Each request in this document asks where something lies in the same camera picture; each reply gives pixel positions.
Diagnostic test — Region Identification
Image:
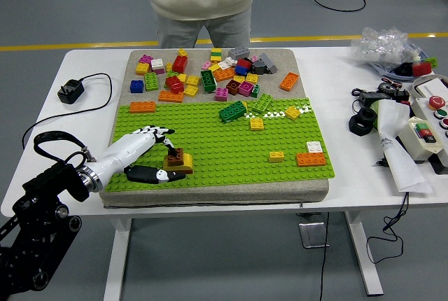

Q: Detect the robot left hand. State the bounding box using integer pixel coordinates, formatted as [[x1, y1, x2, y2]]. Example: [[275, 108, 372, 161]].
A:
[[89, 125, 187, 192]]

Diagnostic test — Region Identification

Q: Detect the brown 2x2 brick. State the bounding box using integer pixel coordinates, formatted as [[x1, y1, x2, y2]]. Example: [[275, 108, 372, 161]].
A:
[[167, 147, 186, 167]]

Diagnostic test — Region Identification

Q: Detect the yellow arched brick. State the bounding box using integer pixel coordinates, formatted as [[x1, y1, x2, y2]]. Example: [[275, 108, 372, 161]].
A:
[[162, 153, 194, 172]]

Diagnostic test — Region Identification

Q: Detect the orange 2x4 brick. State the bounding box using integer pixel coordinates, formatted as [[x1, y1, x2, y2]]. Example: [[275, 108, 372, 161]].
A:
[[129, 101, 157, 114], [295, 152, 328, 168], [212, 66, 237, 83], [157, 90, 185, 104]]

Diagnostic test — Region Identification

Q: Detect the tall red brick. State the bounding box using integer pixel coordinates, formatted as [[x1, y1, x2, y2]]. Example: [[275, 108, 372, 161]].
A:
[[172, 55, 189, 74]]

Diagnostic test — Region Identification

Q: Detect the green baseplate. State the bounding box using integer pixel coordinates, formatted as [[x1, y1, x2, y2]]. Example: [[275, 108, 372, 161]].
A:
[[104, 97, 336, 193]]

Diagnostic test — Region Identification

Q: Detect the dark green 2x4 brick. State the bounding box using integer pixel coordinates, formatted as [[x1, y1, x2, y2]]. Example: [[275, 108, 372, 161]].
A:
[[218, 100, 247, 124], [200, 69, 218, 94]]

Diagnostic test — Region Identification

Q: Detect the dark red 2x2 brick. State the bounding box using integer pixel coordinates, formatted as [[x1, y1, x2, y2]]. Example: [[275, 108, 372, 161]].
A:
[[225, 79, 242, 97]]

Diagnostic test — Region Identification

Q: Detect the grey 2x4 brick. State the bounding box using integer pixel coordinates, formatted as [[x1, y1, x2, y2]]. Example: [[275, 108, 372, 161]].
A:
[[227, 45, 251, 60]]

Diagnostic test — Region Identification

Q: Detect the dark grey long brick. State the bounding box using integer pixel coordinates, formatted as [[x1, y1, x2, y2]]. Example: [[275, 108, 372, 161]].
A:
[[258, 52, 279, 74]]

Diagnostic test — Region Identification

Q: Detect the black power plug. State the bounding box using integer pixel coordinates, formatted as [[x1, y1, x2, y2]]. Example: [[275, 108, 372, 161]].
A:
[[57, 78, 85, 105]]

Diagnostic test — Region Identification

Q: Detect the white table leg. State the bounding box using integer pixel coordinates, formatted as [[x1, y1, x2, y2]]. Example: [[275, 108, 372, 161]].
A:
[[343, 211, 384, 297], [103, 217, 132, 301]]

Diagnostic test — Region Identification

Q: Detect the metal floor plate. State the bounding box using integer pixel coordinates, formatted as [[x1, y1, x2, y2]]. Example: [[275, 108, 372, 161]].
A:
[[298, 222, 330, 249]]

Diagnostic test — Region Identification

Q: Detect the large black nut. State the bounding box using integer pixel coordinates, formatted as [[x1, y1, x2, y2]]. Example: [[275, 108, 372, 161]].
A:
[[348, 107, 378, 137]]

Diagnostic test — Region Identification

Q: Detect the green sheet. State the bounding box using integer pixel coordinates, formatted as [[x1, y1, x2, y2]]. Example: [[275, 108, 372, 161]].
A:
[[370, 101, 382, 130]]

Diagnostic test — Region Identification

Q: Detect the black power adapter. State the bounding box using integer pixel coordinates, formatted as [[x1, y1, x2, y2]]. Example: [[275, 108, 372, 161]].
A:
[[358, 91, 392, 104]]

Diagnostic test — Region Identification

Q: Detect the blue basin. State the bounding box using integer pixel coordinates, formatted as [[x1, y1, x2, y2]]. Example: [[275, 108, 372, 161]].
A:
[[370, 50, 437, 80]]

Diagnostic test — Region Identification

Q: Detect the clear bubble wrap bag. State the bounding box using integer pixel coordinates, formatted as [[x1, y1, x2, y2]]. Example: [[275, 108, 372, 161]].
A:
[[351, 27, 425, 71]]

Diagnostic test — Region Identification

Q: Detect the white paper bag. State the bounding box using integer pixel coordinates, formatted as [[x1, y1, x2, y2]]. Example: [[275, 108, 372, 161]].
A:
[[376, 99, 434, 194]]

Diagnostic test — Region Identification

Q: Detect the black servo module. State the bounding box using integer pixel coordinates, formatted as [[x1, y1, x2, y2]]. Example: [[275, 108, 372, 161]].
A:
[[390, 87, 411, 106]]

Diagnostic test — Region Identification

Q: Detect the black plastic part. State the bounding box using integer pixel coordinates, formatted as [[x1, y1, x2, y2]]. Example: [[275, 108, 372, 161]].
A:
[[394, 62, 414, 77]]

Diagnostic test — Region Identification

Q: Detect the grey control box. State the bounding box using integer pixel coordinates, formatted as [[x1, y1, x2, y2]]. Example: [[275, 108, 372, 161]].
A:
[[409, 94, 448, 176]]

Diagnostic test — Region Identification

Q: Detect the white flat box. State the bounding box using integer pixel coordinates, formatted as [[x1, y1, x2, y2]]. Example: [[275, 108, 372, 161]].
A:
[[412, 74, 448, 101]]

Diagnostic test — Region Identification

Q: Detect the red emergency stop button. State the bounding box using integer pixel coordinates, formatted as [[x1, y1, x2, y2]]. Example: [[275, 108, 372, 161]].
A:
[[427, 95, 447, 111]]

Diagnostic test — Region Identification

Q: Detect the black plug cord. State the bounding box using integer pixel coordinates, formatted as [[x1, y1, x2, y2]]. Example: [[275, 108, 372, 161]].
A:
[[21, 72, 113, 151]]

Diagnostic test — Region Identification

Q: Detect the black hanging cable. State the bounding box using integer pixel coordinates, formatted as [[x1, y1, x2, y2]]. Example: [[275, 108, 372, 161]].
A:
[[316, 211, 330, 301]]

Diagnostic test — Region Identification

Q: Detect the white switch box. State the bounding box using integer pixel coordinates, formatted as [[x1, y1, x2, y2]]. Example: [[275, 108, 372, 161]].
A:
[[398, 117, 445, 164]]

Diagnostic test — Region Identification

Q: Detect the black looped cable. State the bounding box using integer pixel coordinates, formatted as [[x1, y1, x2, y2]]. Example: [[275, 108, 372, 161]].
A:
[[366, 192, 410, 265]]

